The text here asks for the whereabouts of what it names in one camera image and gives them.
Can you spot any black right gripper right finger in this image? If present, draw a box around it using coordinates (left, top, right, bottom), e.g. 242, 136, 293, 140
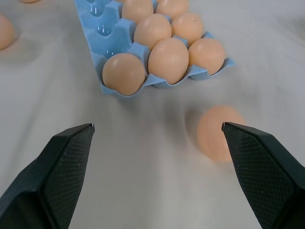
221, 122, 305, 229

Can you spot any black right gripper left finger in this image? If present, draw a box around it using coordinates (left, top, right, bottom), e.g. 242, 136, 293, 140
0, 123, 95, 229

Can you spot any blue egg tray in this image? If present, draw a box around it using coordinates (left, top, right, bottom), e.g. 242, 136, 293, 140
73, 0, 236, 99

